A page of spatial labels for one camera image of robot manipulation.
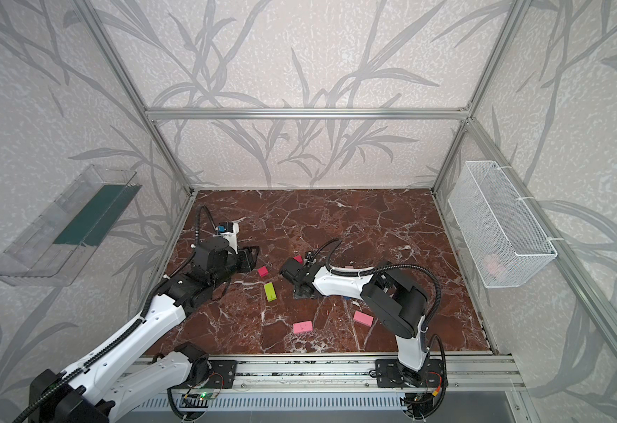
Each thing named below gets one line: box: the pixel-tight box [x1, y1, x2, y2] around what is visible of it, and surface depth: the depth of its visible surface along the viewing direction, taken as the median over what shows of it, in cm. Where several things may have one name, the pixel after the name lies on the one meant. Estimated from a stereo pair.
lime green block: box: [263, 282, 278, 303], surface depth 91 cm
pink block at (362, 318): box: [353, 310, 374, 327], surface depth 85 cm
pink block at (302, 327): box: [292, 320, 313, 334], surface depth 84 cm
